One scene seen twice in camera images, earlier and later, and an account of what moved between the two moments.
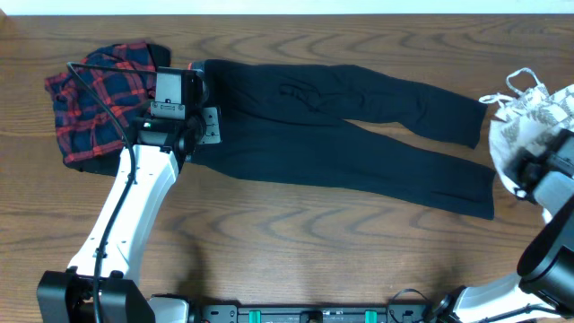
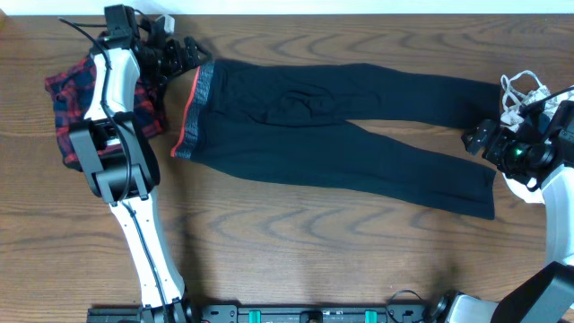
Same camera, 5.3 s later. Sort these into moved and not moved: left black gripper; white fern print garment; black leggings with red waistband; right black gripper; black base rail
Moved: black leggings with red waistband; left black gripper; right black gripper
Not moved: white fern print garment; black base rail
